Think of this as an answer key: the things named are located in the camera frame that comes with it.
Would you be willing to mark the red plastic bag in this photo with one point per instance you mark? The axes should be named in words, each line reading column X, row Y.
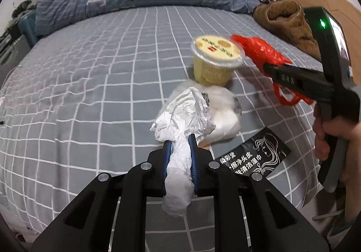
column 259, row 49

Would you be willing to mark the black wipe packet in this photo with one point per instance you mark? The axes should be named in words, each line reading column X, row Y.
column 268, row 147

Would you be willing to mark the yellow lidded cup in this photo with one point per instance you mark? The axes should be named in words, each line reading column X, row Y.
column 214, row 71

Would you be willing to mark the white paper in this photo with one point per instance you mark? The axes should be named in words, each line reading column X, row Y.
column 183, row 116

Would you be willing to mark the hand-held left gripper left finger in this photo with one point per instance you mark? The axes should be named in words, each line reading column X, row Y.
column 168, row 153

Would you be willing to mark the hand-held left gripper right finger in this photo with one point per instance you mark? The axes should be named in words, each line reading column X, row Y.
column 194, row 156

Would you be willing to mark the black bag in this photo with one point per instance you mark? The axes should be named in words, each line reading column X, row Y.
column 22, row 6

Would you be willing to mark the teal suitcase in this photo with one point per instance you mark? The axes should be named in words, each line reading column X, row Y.
column 28, row 29

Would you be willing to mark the brown fleece garment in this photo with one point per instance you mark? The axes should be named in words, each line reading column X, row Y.
column 284, row 23

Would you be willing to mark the grey suitcase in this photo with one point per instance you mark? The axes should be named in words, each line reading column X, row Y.
column 14, row 49

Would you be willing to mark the person's right hand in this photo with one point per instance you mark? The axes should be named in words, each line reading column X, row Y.
column 344, row 129

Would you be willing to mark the grey checked bed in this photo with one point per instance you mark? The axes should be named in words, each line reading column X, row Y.
column 98, row 85

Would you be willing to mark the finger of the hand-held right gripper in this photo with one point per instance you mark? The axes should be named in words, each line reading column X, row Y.
column 293, row 77

